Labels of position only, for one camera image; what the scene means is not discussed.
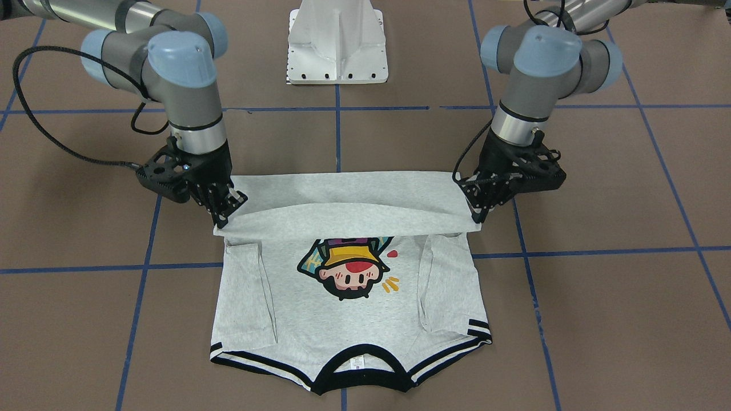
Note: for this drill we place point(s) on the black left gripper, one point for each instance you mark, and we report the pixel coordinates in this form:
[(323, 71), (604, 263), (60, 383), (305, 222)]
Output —
[(492, 159)]

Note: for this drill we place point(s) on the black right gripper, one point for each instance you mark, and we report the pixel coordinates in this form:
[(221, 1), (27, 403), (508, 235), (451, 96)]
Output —
[(213, 169)]

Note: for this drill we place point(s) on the grey cartoon print t-shirt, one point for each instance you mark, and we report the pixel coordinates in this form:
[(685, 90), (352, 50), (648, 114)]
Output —
[(340, 280)]

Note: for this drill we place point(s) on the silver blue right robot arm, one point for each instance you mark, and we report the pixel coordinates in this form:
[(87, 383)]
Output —
[(162, 56)]

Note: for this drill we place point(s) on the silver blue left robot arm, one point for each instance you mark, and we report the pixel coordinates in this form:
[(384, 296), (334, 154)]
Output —
[(546, 60)]

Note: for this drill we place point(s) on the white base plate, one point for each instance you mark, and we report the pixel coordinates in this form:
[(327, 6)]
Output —
[(336, 43)]

